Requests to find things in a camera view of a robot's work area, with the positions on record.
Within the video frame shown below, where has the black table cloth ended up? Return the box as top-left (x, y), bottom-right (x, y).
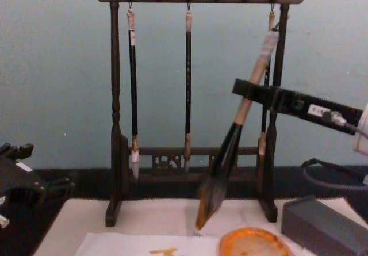
top-left (0, 164), bottom-right (368, 256)

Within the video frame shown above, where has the large bamboo calligraphy brush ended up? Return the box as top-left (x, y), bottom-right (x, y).
top-left (195, 30), bottom-right (281, 231)

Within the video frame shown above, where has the white felt mat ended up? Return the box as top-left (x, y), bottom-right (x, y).
top-left (32, 197), bottom-right (368, 256)

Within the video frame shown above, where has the thick dark looped cable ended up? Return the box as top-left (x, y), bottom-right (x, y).
top-left (301, 157), bottom-right (368, 194)

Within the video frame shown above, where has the dark wooden brush rack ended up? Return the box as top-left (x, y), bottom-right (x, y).
top-left (80, 0), bottom-right (321, 228)

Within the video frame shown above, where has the white writing paper sheet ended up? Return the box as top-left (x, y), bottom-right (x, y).
top-left (74, 231), bottom-right (223, 256)

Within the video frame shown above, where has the black brush with brown tip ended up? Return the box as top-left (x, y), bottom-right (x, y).
top-left (257, 10), bottom-right (277, 156)

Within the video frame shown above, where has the black brush with white label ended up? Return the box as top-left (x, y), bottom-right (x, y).
top-left (125, 8), bottom-right (141, 182)

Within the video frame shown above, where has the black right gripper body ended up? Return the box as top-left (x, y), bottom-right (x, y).
top-left (273, 85), bottom-right (365, 136)

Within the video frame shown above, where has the slim black calligraphy brush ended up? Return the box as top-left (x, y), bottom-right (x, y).
top-left (183, 10), bottom-right (193, 174)

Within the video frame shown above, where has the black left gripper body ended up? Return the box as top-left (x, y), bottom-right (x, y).
top-left (0, 151), bottom-right (48, 211)

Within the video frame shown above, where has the thin cable with silver plug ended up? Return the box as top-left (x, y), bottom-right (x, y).
top-left (321, 109), bottom-right (368, 138)

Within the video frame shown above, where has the orange shallow ink dish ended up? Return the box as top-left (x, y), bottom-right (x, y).
top-left (218, 226), bottom-right (297, 256)

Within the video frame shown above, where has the grey rectangular box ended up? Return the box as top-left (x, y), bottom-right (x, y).
top-left (280, 194), bottom-right (368, 256)

